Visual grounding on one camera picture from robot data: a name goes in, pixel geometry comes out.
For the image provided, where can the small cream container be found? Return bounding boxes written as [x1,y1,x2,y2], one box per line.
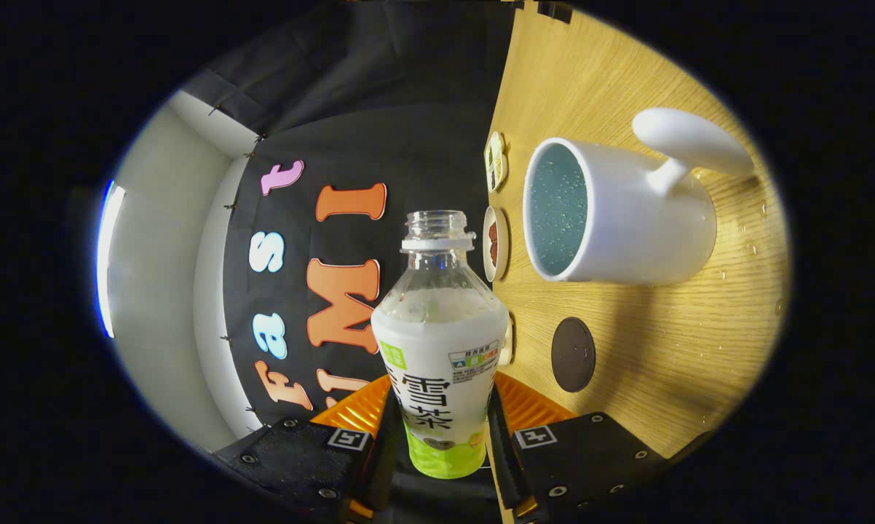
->
[497,314,515,367]

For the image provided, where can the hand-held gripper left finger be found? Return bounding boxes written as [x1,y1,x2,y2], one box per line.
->
[212,375,409,524]

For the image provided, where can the divided white snack plate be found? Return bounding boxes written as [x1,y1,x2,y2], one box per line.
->
[484,131,510,194]

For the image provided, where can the long ceiling light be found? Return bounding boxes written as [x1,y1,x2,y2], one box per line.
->
[97,180,127,339]

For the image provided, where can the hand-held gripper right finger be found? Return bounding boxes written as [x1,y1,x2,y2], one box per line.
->
[485,371,675,524]

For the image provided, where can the round plate with red food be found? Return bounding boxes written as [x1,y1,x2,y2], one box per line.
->
[483,206,511,283]

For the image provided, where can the dark brown round coaster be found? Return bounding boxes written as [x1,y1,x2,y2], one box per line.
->
[551,317,597,394]

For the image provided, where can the wooden table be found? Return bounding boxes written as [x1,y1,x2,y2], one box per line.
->
[485,2,791,461]

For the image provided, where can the black backdrop cloth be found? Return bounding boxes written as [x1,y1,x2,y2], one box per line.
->
[183,0,517,432]

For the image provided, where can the clear juice bottle green label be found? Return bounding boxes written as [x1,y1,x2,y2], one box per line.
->
[371,210,511,480]

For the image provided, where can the white cup with handle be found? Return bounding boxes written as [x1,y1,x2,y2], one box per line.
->
[523,108,757,286]

